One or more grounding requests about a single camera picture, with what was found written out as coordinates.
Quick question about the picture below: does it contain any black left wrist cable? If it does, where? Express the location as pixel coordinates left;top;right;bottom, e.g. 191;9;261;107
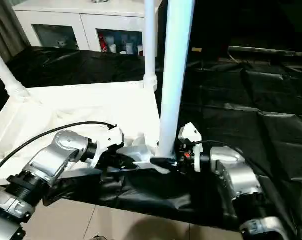
0;121;118;180

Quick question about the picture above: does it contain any white plastic table leg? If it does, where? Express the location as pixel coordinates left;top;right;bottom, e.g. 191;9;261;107
0;43;31;101
142;0;158;91
157;0;196;160

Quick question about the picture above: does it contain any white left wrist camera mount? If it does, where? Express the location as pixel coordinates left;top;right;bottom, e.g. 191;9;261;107
89;126;125;169

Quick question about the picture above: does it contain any white sideboard cabinet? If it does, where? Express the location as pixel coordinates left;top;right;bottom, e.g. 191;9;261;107
12;0;159;55

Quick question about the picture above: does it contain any black mat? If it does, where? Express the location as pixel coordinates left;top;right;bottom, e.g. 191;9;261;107
0;46;302;237

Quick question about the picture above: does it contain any black cabinet with gold label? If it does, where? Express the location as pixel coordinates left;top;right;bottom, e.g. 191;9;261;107
155;0;230;62

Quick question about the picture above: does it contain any grey brown curtain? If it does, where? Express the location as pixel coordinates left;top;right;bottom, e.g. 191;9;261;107
0;0;31;65

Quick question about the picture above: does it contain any red bottle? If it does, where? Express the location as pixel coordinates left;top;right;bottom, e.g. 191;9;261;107
99;34;109;53

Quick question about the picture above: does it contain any dark metal bar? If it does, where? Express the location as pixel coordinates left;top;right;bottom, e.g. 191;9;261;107
227;45;302;60

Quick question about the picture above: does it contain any white plastic table top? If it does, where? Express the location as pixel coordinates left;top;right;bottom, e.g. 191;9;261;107
0;81;176;187

